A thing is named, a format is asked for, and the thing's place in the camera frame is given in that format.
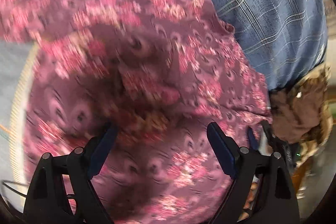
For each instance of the brown cloth pile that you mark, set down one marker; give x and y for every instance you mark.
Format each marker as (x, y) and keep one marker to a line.
(301, 115)

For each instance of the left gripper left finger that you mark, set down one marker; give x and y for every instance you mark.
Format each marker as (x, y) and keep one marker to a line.
(61, 190)

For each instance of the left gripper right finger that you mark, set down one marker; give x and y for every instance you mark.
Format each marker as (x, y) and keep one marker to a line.
(261, 191)

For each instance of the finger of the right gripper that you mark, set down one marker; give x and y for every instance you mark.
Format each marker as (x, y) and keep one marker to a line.
(274, 142)
(253, 142)

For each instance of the pink floral shirt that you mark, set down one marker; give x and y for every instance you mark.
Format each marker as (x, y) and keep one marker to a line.
(161, 71)

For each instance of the grey patterned bed sheet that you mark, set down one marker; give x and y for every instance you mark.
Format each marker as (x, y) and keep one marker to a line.
(17, 62)

